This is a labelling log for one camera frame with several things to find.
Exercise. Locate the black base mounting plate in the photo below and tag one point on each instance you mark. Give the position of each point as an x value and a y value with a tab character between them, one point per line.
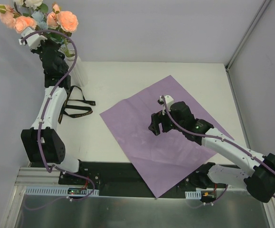
122	180

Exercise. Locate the white rose stem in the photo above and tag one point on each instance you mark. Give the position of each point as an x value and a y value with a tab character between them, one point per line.
35	5

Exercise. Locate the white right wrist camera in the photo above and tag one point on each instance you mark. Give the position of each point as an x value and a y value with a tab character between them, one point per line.
168	100

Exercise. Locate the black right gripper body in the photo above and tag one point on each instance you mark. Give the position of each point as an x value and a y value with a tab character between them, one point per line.
161	121

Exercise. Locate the white slotted cable duct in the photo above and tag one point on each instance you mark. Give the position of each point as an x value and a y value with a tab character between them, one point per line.
60	191

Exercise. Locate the small peach rose stem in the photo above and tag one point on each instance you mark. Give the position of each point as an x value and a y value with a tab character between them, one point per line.
14	20

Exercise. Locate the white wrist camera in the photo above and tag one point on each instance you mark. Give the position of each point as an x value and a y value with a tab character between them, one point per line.
33	41
168	100

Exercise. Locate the blue flower stem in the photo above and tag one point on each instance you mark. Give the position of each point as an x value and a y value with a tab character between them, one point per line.
48	21

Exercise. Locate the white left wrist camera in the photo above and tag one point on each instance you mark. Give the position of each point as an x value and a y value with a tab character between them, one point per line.
33	41

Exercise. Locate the purple wrapping paper sheet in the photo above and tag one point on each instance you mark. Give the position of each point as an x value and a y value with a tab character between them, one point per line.
164	160

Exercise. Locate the black ribbon gold lettering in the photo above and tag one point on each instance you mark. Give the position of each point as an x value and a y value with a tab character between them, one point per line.
86	109

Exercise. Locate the large peach rose stem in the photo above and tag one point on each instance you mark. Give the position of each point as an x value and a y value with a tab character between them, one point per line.
65	22

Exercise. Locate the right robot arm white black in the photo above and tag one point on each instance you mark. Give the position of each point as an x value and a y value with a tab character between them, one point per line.
254	171

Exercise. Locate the white ribbed vase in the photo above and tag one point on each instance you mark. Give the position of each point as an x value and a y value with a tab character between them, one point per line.
78	73

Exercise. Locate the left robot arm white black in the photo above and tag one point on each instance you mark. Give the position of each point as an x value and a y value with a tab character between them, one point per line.
41	141

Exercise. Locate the small white cable duct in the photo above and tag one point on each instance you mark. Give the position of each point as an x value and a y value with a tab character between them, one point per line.
193	195

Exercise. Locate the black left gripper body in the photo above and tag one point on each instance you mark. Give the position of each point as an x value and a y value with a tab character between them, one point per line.
43	50

